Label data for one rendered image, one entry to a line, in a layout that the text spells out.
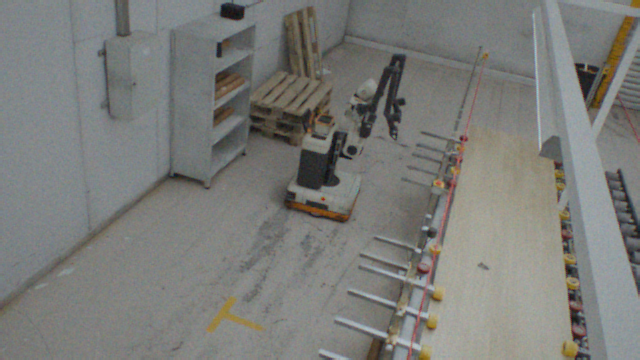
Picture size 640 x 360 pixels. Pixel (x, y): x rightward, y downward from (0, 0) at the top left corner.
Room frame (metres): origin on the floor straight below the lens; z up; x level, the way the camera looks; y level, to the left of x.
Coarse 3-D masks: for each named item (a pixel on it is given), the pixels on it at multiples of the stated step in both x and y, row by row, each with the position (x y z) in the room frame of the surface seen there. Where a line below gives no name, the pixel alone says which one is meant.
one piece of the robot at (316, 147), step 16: (320, 112) 4.94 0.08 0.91; (336, 128) 4.87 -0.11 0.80; (304, 144) 4.52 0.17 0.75; (320, 144) 4.49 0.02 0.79; (336, 144) 4.69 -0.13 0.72; (304, 160) 4.51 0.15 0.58; (320, 160) 4.49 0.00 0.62; (336, 160) 4.73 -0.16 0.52; (304, 176) 4.51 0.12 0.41; (320, 176) 4.49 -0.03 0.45
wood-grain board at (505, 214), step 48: (480, 144) 4.83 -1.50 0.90; (528, 144) 5.03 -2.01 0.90; (480, 192) 3.88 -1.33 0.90; (528, 192) 4.01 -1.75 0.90; (480, 240) 3.18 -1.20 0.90; (528, 240) 3.28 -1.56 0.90; (480, 288) 2.65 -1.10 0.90; (528, 288) 2.73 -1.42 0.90; (432, 336) 2.18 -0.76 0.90; (480, 336) 2.24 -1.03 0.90; (528, 336) 2.30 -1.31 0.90
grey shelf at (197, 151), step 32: (192, 32) 4.74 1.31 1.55; (224, 32) 4.90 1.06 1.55; (256, 32) 5.49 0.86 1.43; (192, 64) 4.69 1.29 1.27; (224, 64) 4.88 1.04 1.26; (192, 96) 4.68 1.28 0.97; (224, 96) 4.97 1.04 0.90; (192, 128) 4.68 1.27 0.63; (224, 128) 5.04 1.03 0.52; (192, 160) 4.68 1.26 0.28; (224, 160) 5.04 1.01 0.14
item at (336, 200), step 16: (336, 176) 4.84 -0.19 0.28; (352, 176) 4.90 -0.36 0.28; (288, 192) 4.49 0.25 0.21; (304, 192) 4.47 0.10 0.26; (320, 192) 4.48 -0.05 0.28; (336, 192) 4.53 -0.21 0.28; (352, 192) 4.59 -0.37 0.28; (304, 208) 4.46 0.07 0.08; (320, 208) 4.43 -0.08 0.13; (336, 208) 4.41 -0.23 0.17; (352, 208) 4.58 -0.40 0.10
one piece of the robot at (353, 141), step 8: (352, 96) 4.66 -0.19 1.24; (352, 104) 4.59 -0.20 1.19; (360, 104) 4.56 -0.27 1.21; (352, 120) 4.65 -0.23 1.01; (360, 120) 4.64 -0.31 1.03; (352, 128) 4.65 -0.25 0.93; (344, 136) 4.85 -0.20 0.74; (352, 136) 4.61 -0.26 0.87; (344, 144) 4.62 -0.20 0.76; (352, 144) 4.60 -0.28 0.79; (360, 144) 4.60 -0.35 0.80; (344, 152) 4.61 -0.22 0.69; (352, 152) 4.60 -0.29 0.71
